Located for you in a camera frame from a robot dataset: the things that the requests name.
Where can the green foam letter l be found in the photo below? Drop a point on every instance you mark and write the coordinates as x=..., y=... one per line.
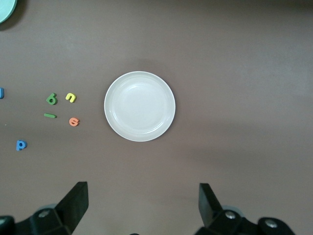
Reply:
x=50, y=115

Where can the orange foam letter e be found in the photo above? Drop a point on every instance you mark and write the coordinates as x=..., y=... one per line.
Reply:
x=70, y=121

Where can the green foam letter g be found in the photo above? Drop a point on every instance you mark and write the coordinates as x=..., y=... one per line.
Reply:
x=54, y=95

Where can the blue foam letter g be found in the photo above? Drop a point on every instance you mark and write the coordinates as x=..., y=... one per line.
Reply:
x=1, y=94

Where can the blue foam letter p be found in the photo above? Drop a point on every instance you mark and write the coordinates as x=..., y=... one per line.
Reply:
x=18, y=147

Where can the yellow foam letter u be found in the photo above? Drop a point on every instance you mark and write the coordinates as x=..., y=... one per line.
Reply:
x=71, y=94

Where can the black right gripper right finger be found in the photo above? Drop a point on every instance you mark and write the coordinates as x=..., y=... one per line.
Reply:
x=207, y=203

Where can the brown table cover sheet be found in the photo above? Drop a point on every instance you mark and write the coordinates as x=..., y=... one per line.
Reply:
x=220, y=73

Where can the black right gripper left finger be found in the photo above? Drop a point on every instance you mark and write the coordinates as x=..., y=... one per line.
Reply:
x=73, y=203

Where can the mint green round plate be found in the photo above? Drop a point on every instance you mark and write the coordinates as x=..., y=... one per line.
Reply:
x=6, y=9

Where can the beige round plate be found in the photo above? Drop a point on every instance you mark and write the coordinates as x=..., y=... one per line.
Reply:
x=139, y=106

